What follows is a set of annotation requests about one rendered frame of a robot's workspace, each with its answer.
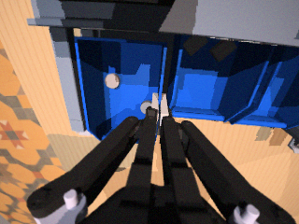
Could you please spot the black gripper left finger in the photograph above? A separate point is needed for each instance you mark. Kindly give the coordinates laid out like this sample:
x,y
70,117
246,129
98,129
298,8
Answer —
x,y
65,199

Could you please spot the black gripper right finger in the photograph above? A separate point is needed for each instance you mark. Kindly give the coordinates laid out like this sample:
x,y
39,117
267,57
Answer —
x,y
237,200

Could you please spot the blue bin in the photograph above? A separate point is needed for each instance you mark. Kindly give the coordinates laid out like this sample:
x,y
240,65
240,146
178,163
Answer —
x,y
139,64
280,108
211,90

